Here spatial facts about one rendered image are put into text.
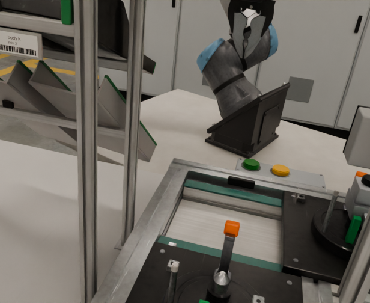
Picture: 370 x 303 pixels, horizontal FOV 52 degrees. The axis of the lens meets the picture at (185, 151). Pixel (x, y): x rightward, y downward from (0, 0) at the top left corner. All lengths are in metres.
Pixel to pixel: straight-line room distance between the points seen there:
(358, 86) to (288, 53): 0.69
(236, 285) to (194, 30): 3.26
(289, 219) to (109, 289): 0.36
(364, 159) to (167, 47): 3.34
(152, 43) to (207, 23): 0.57
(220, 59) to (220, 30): 2.42
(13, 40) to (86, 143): 0.14
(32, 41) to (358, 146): 0.42
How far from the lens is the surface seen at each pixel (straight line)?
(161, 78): 3.87
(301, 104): 3.78
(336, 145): 1.45
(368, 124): 0.52
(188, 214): 0.80
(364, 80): 3.78
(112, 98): 0.63
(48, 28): 0.48
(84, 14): 0.45
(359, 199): 0.70
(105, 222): 0.86
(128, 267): 0.63
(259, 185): 0.86
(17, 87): 0.69
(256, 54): 1.27
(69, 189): 0.98
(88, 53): 0.45
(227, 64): 1.24
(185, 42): 3.73
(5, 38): 0.51
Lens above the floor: 1.39
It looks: 27 degrees down
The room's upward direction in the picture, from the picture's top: 7 degrees clockwise
